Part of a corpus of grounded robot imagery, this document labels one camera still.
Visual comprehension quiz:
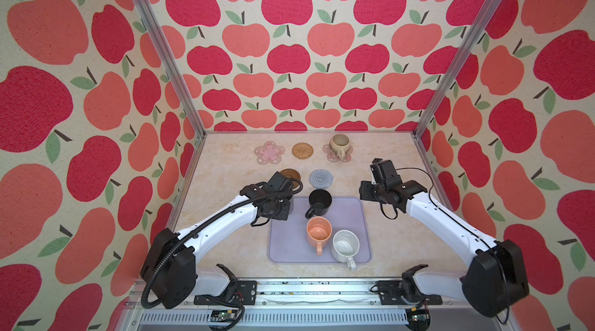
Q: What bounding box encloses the orange mug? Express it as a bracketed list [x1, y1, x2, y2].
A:
[306, 216, 333, 256]

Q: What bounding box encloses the black mug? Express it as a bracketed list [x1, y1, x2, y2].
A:
[305, 189, 333, 219]

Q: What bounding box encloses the aluminium frame post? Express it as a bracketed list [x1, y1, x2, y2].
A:
[412, 0, 503, 140]
[133, 0, 206, 140]

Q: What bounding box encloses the beige mug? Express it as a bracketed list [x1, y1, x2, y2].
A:
[329, 134, 352, 161]

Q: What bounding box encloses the left aluminium frame post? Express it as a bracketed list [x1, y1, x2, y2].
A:
[133, 0, 206, 140]

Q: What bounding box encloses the woven rattan round coaster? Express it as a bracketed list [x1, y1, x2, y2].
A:
[291, 142, 314, 160]

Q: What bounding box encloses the white mug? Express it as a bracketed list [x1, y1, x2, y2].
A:
[332, 230, 360, 271]

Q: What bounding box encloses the lavender silicone tray mat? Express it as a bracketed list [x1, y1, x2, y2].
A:
[268, 197, 372, 264]

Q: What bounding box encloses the grey round knitted coaster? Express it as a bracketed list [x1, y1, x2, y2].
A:
[309, 169, 334, 189]

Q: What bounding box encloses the brown round coaster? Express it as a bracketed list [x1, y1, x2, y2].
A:
[280, 168, 301, 188]

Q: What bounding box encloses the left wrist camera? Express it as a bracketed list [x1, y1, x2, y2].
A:
[268, 171, 294, 192]

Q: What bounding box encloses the grey mug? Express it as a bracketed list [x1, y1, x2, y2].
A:
[288, 197, 295, 216]

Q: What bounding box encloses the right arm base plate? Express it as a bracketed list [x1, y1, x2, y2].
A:
[370, 280, 443, 306]

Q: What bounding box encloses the pink flower coaster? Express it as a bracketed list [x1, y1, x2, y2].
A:
[322, 143, 353, 163]
[254, 141, 285, 165]

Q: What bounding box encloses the right aluminium frame post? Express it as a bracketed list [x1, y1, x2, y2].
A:
[412, 0, 503, 140]

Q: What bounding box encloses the front aluminium rail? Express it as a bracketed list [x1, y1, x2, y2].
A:
[112, 278, 521, 330]

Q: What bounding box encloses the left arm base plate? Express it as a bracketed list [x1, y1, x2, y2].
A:
[214, 281, 257, 306]

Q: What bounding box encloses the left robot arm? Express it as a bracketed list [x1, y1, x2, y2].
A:
[140, 185, 299, 309]

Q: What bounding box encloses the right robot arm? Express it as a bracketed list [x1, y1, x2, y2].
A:
[359, 181, 529, 318]

